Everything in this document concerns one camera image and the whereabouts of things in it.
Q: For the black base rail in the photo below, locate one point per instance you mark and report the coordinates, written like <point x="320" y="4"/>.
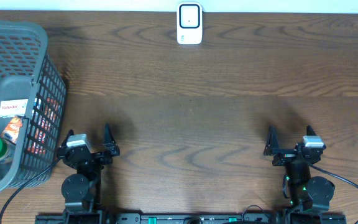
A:
<point x="135" y="218"/>

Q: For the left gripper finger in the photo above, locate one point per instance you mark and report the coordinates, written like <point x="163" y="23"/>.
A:
<point x="109" y="142"/>
<point x="64" y="143"/>

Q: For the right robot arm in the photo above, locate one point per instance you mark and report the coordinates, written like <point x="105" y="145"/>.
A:
<point x="309" y="196"/>

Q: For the grey plastic basket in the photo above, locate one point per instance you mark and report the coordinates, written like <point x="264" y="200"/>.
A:
<point x="27" y="72"/>

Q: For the small orange box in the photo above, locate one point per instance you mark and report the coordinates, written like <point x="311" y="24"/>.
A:
<point x="11" y="131"/>

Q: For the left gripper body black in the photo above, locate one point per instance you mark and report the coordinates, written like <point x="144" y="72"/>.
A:
<point x="100" y="160"/>

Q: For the orange Top candy bar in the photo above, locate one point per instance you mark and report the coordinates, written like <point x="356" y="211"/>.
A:
<point x="44" y="121"/>

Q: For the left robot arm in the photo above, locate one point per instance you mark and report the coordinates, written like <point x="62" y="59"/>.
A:
<point x="82" y="190"/>

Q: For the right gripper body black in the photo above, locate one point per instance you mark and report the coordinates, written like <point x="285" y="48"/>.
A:
<point x="285" y="156"/>

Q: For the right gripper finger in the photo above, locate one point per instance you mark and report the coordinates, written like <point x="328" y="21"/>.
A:
<point x="310" y="131"/>
<point x="271" y="146"/>

